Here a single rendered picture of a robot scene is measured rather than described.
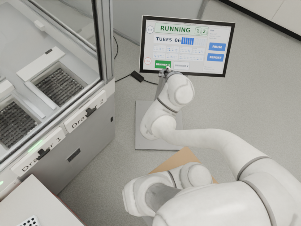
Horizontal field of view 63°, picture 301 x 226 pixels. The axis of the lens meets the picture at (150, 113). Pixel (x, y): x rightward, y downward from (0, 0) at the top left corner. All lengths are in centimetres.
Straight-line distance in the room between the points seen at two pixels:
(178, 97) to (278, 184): 47
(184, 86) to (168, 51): 58
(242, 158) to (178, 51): 94
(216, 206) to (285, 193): 14
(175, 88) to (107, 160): 143
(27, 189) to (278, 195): 120
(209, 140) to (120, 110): 174
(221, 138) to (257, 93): 224
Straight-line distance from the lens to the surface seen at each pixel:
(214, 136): 71
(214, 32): 149
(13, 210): 145
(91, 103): 138
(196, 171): 106
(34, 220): 138
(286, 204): 53
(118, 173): 218
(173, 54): 145
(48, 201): 141
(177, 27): 144
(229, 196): 49
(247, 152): 63
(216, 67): 153
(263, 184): 54
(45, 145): 133
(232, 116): 263
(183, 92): 89
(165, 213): 48
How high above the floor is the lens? 211
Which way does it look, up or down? 61 degrees down
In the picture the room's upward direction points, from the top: 14 degrees clockwise
